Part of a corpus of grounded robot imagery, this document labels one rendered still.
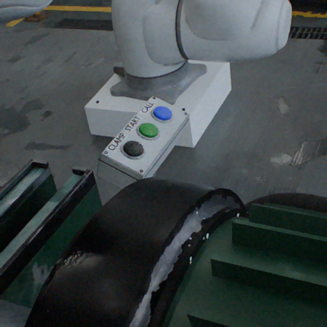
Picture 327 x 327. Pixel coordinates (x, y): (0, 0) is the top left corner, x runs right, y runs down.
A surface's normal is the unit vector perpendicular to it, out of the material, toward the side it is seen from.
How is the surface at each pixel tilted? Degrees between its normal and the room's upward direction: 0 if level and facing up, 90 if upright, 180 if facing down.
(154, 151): 23
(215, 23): 104
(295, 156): 0
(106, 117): 90
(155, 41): 93
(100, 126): 90
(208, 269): 5
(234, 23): 98
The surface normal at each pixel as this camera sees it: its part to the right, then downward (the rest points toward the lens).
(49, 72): -0.14, -0.80
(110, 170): -0.42, 0.58
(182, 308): -0.23, -0.65
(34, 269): 0.90, 0.15
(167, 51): -0.25, 0.73
